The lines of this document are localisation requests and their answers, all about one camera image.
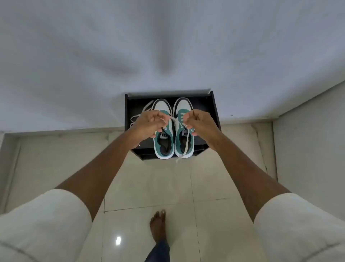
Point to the black wooden shoe rack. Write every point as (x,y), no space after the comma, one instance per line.
(134,108)

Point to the white door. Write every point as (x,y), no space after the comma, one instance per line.
(312,148)

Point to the person's right hand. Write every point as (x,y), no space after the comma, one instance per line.
(204,127)

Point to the person's left jeans leg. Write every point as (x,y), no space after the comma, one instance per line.
(159,252)

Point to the person's right white sleeve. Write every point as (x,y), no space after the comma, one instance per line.
(299,229)

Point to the person's left white sleeve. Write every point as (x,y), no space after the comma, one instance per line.
(43,226)

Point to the cream shoelace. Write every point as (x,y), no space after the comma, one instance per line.
(147,105)

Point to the person's left forearm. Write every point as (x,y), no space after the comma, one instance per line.
(102,172)

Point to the person's left foot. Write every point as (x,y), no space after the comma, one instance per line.
(157,226)

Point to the person's right forearm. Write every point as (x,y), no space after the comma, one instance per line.
(242,175)

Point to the person's left hand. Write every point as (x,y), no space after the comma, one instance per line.
(149,122)

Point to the person's white sleeve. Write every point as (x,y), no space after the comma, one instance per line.
(299,229)
(43,226)

